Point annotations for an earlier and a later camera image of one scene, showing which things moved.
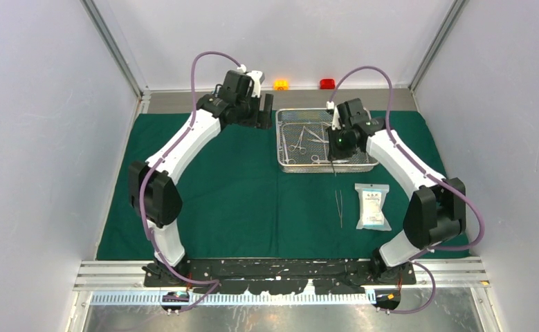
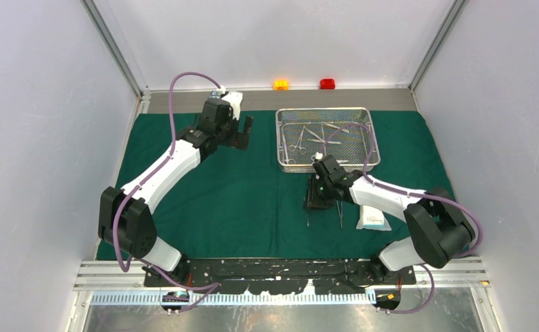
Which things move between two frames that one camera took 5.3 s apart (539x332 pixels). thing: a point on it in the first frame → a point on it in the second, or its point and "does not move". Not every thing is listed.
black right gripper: [335, 152] → [313, 200]
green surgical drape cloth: [238, 205] does not move
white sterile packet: [371, 213] does not move
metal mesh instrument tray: [302, 141] does not move
